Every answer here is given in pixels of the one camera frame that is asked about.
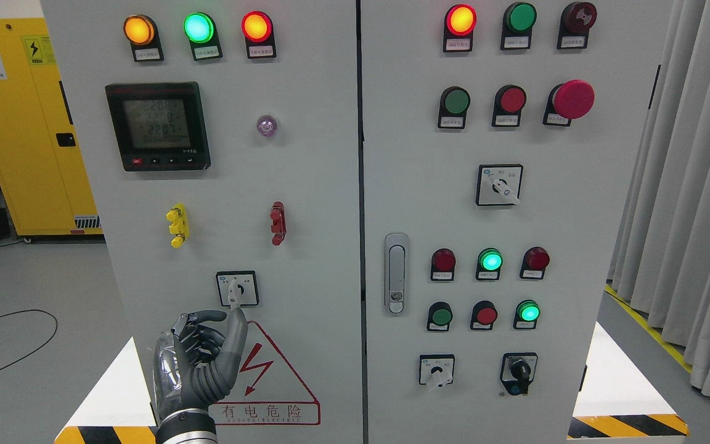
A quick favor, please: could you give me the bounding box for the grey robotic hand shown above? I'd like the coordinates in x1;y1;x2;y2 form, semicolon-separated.
153;307;248;422

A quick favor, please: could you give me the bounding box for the white rotary light switch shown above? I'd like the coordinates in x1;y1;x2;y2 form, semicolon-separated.
215;271;260;307

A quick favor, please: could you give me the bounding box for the red electric danger sticker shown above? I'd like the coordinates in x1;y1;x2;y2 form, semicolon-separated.
209;321;321;426

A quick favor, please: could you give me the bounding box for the black digital power meter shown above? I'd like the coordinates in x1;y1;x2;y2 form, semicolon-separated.
105;81;211;172

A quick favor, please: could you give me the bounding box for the small clear lamp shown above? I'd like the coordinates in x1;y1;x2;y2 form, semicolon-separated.
256;115;279;138

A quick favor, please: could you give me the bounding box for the green push button lower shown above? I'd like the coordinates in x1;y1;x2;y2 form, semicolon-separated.
426;302;453;332

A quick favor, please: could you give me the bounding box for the dark red indicator left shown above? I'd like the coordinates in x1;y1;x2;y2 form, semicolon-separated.
430;249;457;282

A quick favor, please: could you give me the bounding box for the dark red indicator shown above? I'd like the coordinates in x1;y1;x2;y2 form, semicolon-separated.
430;249;457;282
519;245;550;281

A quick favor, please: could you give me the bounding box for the grey electrical cabinet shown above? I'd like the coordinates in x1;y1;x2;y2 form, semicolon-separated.
41;1;687;443

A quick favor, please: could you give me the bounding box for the red push button lower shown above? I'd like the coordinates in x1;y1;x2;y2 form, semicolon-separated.
470;300;499;331

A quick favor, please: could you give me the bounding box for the red push button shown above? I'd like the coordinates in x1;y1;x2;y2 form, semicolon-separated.
491;84;527;128
470;300;499;331

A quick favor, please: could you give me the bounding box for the lit green indicator middle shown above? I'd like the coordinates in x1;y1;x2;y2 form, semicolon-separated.
475;247;504;281

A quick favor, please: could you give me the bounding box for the green indicator light top left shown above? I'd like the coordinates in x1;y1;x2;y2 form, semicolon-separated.
183;12;223;61

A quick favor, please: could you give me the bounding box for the yellow indicator light top left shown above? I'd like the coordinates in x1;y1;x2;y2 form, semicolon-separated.
123;14;164;63

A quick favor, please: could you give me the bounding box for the lit green push button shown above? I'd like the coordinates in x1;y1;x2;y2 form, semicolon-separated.
513;300;541;331

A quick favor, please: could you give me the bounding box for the red indicator light top left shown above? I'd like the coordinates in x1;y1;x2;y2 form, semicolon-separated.
240;10;277;59

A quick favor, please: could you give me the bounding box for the yellow safety cabinet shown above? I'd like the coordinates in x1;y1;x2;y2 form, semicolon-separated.
0;18;102;238

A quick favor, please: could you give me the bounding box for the dark red indicator right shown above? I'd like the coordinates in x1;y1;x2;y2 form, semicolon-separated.
519;245;550;281

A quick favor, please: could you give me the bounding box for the green push button upper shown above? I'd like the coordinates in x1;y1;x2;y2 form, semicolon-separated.
437;86;471;130

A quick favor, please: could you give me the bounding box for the red push button upper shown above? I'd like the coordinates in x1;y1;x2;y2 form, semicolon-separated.
491;84;527;128

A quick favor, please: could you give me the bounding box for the lit red indicator right door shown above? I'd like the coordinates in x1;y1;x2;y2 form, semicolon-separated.
443;4;477;53

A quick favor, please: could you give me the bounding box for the red emergency stop button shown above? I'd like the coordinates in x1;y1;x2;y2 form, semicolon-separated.
542;79;595;127

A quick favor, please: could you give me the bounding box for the green indicator top right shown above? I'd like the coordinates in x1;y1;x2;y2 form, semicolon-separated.
500;2;537;51

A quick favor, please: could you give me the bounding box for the grey curtain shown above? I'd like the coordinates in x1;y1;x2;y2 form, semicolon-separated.
608;1;710;397

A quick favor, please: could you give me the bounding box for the red buzzer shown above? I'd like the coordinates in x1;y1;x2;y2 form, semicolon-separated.
556;2;598;50

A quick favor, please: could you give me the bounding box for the yellow terminal post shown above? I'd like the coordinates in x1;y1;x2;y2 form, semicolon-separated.
165;203;190;249

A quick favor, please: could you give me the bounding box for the red terminal post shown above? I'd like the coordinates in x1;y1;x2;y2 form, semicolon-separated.
269;200;287;245

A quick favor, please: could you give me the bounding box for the black floor cable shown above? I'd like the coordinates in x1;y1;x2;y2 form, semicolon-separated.
0;310;59;389

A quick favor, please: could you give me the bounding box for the silver door lock handle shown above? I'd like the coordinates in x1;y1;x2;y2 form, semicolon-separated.
384;232;409;315

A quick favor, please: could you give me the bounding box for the white rotary switch lower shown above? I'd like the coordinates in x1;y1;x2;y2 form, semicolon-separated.
418;354;455;392

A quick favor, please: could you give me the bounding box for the black key selector switch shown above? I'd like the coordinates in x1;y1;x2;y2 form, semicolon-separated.
499;352;538;396

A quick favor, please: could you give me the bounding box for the white rotary switch right upper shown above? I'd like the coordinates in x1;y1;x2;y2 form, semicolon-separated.
475;164;524;207

